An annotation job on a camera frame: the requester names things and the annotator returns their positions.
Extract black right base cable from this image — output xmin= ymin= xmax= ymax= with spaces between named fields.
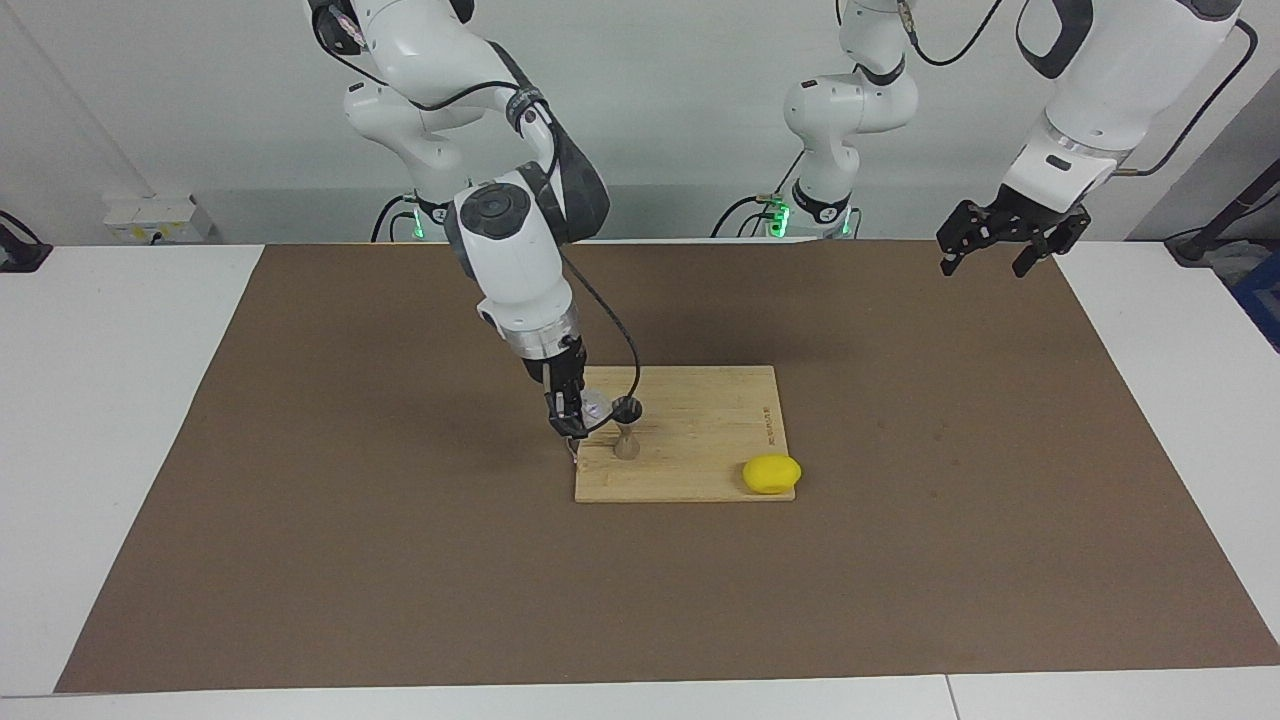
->
xmin=371 ymin=194 xmax=416 ymax=242

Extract black clamp mount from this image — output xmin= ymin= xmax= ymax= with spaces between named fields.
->
xmin=0 ymin=210 xmax=53 ymax=273

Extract black left base cables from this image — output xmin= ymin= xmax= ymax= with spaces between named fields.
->
xmin=710 ymin=150 xmax=806 ymax=239

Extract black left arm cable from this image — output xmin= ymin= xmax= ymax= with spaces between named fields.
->
xmin=895 ymin=0 xmax=1261 ymax=181

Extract steel double jigger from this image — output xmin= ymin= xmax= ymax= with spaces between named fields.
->
xmin=610 ymin=397 xmax=644 ymax=461

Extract yellow lemon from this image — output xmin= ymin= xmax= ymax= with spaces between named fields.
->
xmin=742 ymin=454 xmax=803 ymax=496

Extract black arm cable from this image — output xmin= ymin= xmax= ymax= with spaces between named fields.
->
xmin=318 ymin=0 xmax=646 ymax=421
xmin=895 ymin=0 xmax=1261 ymax=181

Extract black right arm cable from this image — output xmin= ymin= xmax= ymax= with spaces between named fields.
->
xmin=318 ymin=0 xmax=646 ymax=421

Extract white wall socket box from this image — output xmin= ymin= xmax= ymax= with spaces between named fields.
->
xmin=103 ymin=195 xmax=216 ymax=244

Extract wooden cutting board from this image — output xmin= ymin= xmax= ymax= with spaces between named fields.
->
xmin=575 ymin=365 xmax=797 ymax=503

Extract blue crate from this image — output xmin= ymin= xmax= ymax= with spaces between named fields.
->
xmin=1230 ymin=250 xmax=1280 ymax=351

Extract black stand pole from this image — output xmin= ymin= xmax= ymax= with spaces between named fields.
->
xmin=1165 ymin=155 xmax=1280 ymax=266

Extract brown table mat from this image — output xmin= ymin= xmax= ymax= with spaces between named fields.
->
xmin=55 ymin=240 xmax=1280 ymax=693

